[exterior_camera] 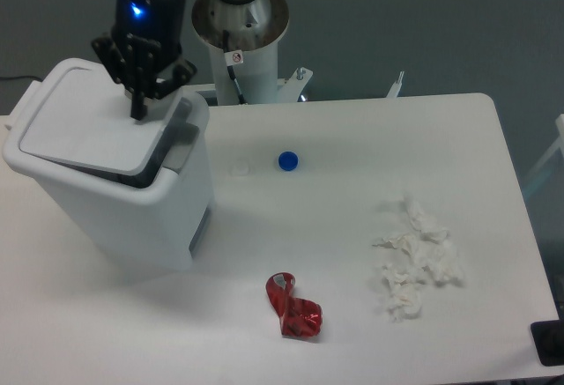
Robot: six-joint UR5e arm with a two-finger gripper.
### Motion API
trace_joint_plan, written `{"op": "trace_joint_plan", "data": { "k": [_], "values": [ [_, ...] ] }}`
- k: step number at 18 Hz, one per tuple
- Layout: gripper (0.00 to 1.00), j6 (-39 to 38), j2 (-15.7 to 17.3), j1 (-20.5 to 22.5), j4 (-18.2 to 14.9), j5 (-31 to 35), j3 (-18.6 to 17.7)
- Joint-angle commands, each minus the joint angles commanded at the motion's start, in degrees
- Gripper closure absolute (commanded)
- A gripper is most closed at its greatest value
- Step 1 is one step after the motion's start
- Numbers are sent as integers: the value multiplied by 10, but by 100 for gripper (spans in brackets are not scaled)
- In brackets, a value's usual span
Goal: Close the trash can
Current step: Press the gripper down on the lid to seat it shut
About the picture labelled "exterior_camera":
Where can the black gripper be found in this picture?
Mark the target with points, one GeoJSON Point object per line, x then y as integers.
{"type": "Point", "coordinates": [131, 56]}

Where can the white trash can lid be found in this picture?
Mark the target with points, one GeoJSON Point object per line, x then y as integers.
{"type": "Point", "coordinates": [81, 119]}

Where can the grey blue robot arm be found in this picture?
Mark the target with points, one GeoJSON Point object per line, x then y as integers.
{"type": "Point", "coordinates": [232, 25]}

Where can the white trash can body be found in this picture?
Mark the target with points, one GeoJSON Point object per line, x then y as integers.
{"type": "Point", "coordinates": [158, 219]}

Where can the blue bottle cap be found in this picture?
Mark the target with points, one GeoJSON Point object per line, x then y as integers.
{"type": "Point", "coordinates": [288, 161]}

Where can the crushed red can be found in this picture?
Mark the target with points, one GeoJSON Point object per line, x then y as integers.
{"type": "Point", "coordinates": [298, 317]}

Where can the crumpled white tissue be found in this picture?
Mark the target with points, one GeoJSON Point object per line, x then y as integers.
{"type": "Point", "coordinates": [430, 256]}

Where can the black device at edge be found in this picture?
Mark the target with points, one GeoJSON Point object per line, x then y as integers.
{"type": "Point", "coordinates": [548, 340]}

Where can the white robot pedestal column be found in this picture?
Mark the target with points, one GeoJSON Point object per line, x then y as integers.
{"type": "Point", "coordinates": [251, 74]}

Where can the white mounting bracket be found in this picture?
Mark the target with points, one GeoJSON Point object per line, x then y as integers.
{"type": "Point", "coordinates": [293, 89]}

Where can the white table bracket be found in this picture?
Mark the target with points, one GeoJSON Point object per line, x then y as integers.
{"type": "Point", "coordinates": [396, 87]}

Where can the white frame at right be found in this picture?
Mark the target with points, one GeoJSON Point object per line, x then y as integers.
{"type": "Point", "coordinates": [546, 165]}

